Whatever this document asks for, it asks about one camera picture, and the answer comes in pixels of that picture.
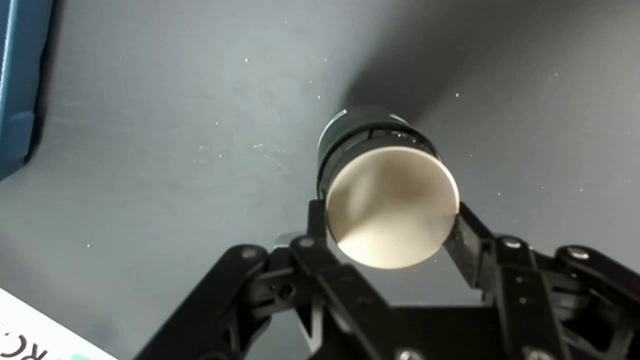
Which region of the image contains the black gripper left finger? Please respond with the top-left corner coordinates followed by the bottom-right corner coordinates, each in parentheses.
top-left (133, 201), bottom-right (428, 360)

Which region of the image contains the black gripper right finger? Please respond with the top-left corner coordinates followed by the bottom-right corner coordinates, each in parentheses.
top-left (445, 205), bottom-right (640, 360)

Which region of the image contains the white paper sheet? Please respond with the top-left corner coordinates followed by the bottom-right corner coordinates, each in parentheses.
top-left (0, 291), bottom-right (115, 360)

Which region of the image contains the blue plastic tool case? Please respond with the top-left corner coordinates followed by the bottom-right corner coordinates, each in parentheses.
top-left (0, 0), bottom-right (53, 180)

